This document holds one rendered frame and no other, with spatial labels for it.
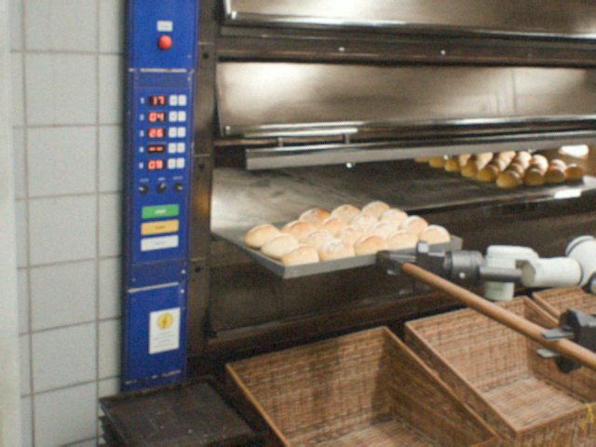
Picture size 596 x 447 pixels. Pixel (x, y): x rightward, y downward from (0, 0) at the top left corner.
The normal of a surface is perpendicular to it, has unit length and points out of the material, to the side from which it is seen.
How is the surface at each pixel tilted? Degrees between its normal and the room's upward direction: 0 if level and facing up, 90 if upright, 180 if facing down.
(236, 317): 70
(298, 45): 90
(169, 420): 0
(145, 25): 90
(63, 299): 90
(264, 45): 90
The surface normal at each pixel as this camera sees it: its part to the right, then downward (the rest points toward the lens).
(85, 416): 0.56, 0.26
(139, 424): 0.07, -0.96
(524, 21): 0.55, -0.08
